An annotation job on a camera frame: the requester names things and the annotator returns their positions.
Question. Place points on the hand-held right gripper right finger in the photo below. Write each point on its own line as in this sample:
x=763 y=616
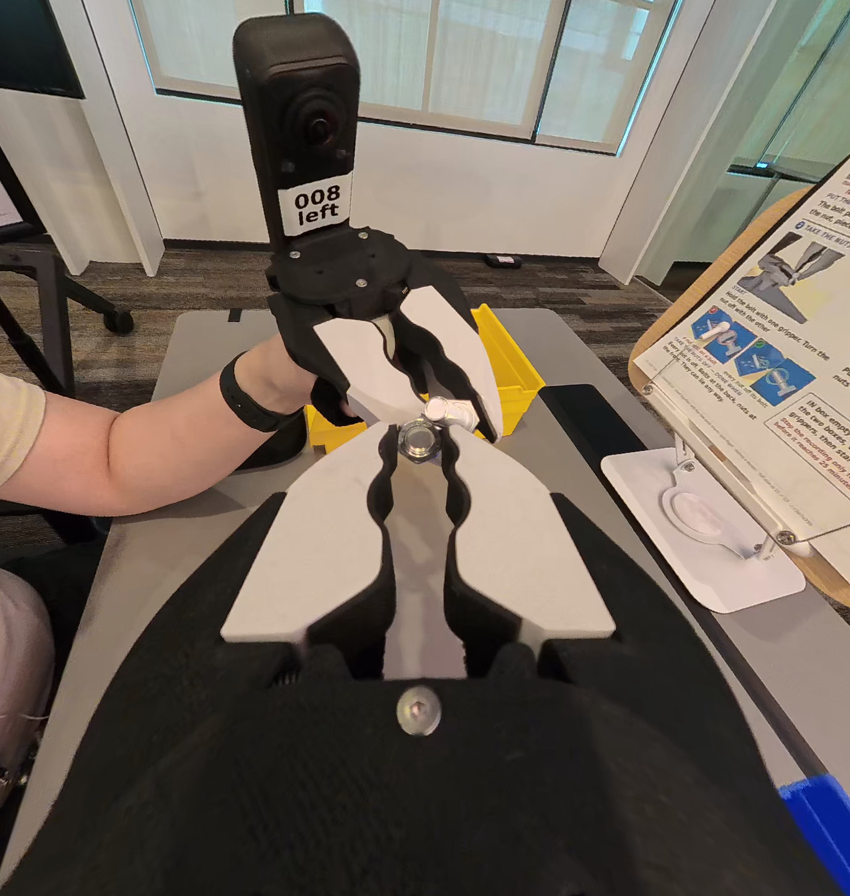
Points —
x=530 y=560

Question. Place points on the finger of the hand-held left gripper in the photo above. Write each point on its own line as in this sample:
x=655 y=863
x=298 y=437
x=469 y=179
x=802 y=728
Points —
x=362 y=371
x=460 y=350

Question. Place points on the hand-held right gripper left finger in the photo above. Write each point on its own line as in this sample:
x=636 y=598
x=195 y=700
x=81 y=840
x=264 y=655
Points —
x=306 y=553

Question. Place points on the yellow plastic bin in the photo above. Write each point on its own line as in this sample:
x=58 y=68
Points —
x=516 y=371

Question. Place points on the steel hex bolt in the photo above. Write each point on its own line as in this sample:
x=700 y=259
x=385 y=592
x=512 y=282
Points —
x=453 y=413

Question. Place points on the steel hex nut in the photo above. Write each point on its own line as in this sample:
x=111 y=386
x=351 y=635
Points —
x=404 y=442

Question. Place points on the blue plastic bin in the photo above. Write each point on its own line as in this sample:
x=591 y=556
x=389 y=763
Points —
x=831 y=833

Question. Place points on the person's left forearm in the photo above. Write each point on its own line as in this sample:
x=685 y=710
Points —
x=117 y=448

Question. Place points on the black power adapter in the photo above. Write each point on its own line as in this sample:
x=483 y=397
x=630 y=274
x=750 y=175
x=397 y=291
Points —
x=503 y=260

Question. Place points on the black wristband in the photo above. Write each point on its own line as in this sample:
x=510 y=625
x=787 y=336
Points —
x=246 y=406

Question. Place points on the large paned window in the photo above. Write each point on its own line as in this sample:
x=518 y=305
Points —
x=432 y=63

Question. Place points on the black desk mat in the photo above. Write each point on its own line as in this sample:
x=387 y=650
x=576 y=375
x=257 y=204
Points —
x=593 y=420

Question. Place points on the white tablet stand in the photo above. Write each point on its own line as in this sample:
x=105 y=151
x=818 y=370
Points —
x=712 y=560

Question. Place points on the round-cornered wooden board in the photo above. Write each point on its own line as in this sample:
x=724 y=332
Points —
x=684 y=280

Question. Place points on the printed instruction sheet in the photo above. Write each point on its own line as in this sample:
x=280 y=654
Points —
x=782 y=364

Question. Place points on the person's cream shirt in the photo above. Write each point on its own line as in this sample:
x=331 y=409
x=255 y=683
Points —
x=5 y=427

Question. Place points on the glass partition panel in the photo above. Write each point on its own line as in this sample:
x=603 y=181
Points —
x=803 y=84

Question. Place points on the dark wall screen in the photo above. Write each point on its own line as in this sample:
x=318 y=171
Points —
x=19 y=42

